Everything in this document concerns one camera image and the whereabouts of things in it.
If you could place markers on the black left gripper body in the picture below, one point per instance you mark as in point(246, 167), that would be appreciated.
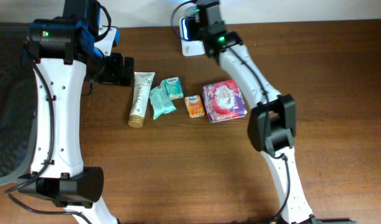
point(111, 72)

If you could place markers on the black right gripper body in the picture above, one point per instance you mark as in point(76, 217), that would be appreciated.
point(195, 28)

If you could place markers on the white tube gold cap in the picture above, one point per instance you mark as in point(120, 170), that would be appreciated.
point(142, 87)

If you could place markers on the teal wet wipes pack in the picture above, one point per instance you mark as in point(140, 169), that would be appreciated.
point(160, 101)

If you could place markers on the green tissue pack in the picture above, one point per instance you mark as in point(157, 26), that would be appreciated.
point(173, 88)

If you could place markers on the orange tissue pack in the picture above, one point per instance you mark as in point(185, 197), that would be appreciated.
point(194, 106)

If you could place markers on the red purple floral pack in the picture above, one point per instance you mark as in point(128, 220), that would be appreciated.
point(223, 101)

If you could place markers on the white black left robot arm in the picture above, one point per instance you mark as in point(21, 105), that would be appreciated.
point(64, 52)

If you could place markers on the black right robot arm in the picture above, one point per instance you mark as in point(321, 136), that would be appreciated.
point(272, 125)

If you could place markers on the white barcode scanner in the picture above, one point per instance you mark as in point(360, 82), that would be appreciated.
point(190, 48)

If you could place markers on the grey plastic mesh basket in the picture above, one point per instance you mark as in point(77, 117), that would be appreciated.
point(18, 104)

